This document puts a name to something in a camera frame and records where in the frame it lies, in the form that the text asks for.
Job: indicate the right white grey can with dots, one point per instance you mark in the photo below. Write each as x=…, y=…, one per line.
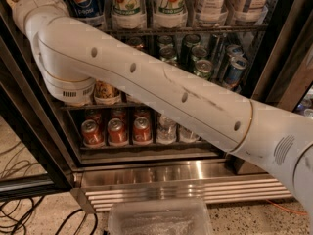
x=247, y=11

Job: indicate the middle water bottle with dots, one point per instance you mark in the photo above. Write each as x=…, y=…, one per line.
x=187, y=136

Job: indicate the front middle red can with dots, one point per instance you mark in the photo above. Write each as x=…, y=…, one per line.
x=117, y=132

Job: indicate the front left red can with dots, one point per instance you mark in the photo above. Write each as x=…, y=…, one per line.
x=92, y=134

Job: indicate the right fridge glass door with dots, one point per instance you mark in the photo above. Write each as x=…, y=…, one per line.
x=281, y=55

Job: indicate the front blue silver can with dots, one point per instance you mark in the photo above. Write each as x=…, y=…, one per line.
x=234, y=72

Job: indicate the clear plastic bin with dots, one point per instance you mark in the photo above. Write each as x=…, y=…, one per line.
x=185, y=216

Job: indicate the red can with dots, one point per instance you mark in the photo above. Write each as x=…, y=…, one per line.
x=117, y=132
x=142, y=131
x=92, y=134

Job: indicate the front middle gold can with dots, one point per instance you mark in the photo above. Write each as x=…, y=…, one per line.
x=105, y=94

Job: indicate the front right green can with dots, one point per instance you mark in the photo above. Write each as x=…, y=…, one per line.
x=203, y=69

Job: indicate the open fridge door left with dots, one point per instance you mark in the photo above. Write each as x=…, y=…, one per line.
x=34, y=118

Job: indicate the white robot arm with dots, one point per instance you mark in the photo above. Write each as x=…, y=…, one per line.
x=72, y=55

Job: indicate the front right red can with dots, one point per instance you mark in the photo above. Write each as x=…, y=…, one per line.
x=142, y=131

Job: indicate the water bottle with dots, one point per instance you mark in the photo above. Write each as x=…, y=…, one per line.
x=187, y=136
x=166, y=130

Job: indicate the left water bottle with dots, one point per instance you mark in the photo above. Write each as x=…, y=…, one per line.
x=166, y=130

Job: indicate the steel fridge base grille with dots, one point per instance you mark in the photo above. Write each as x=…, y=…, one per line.
x=213, y=181

